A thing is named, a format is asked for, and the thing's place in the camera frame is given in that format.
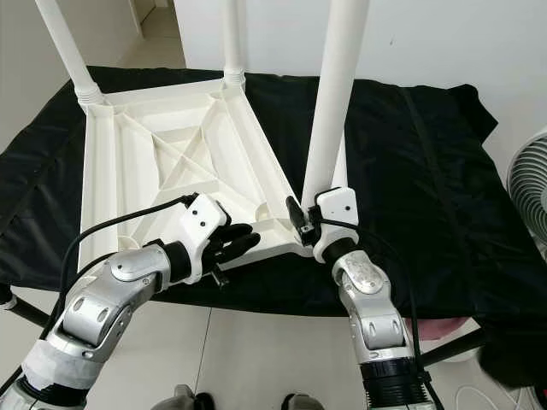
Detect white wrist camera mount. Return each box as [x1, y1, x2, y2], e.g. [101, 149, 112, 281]
[178, 193, 232, 283]
[312, 186, 360, 261]

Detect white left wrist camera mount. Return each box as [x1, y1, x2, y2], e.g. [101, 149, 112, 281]
[178, 193, 232, 283]

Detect white plastic table leg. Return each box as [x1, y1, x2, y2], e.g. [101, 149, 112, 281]
[333, 152, 350, 192]
[221, 0, 244, 84]
[301, 0, 370, 202]
[34, 0, 108, 103]

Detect black tablecloth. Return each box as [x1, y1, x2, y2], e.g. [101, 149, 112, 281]
[0, 67, 547, 390]

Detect grey left robot foot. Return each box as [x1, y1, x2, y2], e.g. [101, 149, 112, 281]
[162, 384, 215, 410]

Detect grey right robot foot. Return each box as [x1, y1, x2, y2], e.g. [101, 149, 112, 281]
[278, 393, 326, 410]

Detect white plastic table top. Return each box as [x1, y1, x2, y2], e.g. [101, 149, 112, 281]
[75, 70, 317, 287]

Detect pink cloth bundle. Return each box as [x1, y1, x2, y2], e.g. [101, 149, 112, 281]
[427, 318, 471, 338]

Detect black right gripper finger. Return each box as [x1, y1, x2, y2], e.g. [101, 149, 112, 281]
[285, 195, 313, 237]

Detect grey robot foot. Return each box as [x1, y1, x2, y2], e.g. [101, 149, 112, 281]
[278, 393, 326, 410]
[162, 384, 215, 410]

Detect black metal table leg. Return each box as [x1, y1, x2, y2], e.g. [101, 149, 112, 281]
[419, 329, 484, 368]
[0, 295, 52, 330]

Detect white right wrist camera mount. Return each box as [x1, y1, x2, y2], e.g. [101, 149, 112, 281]
[312, 186, 360, 261]

